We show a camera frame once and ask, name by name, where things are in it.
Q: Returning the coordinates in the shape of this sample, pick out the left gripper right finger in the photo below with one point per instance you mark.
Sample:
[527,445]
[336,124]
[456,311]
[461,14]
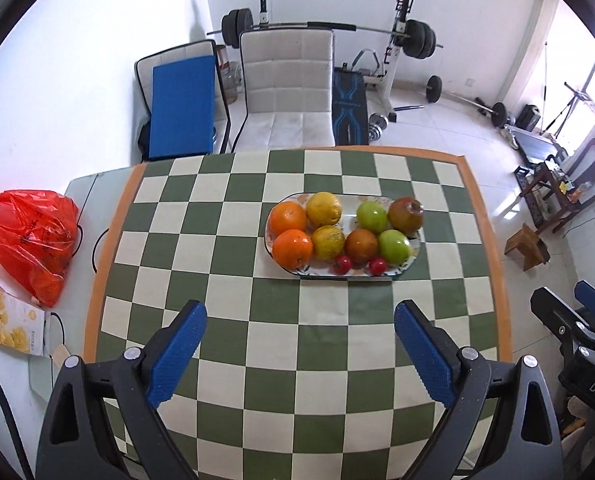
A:
[523,440]

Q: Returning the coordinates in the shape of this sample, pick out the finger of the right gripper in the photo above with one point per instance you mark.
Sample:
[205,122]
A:
[585,294]
[559,318]

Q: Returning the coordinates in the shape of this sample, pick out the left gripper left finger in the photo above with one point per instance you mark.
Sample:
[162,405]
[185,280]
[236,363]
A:
[77,441]

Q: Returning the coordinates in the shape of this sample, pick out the green apple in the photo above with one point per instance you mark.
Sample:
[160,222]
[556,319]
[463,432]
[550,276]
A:
[371,216]
[394,247]

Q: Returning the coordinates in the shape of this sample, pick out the red apple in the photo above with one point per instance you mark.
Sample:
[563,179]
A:
[406,215]

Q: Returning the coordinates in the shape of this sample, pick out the red cherry tomato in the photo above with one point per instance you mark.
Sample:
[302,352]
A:
[342,265]
[378,266]

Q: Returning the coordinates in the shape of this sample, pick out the dark orange fruit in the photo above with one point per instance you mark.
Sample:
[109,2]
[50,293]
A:
[361,246]

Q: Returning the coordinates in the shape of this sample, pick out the large yellow lemon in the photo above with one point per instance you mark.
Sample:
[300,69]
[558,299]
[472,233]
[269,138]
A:
[323,209]

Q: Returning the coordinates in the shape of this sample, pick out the bright orange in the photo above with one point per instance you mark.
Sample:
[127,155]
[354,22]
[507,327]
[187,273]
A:
[292,249]
[287,216]

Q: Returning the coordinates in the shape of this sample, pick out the small wooden stool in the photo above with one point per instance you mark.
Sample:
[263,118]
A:
[531,247]

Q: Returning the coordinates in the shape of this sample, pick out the dark wooden shelf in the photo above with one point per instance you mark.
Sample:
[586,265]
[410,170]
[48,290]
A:
[556,195]

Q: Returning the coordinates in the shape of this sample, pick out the yellow snack box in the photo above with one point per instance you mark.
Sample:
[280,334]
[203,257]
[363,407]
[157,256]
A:
[22,325]

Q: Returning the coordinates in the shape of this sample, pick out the green white checkered tablecloth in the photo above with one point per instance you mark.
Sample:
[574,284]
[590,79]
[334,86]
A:
[295,378]

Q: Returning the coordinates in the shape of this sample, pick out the red plastic bag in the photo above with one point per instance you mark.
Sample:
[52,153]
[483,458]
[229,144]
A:
[38,232]

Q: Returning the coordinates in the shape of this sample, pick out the floral oval ceramic plate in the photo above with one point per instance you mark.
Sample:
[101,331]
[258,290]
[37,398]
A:
[347,223]

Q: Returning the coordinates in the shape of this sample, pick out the barbell on floor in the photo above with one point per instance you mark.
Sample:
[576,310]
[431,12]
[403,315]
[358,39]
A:
[497,112]

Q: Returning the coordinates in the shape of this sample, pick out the black blue weight bench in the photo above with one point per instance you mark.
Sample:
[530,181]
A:
[349,108]

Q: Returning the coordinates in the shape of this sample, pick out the white weight rack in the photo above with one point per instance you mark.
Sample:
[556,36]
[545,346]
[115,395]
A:
[381,84]

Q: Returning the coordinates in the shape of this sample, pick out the white padded chair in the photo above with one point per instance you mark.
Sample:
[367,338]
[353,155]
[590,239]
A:
[287,81]

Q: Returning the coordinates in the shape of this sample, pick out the barbell on rack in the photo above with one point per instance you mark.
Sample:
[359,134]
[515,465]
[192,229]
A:
[327,27]

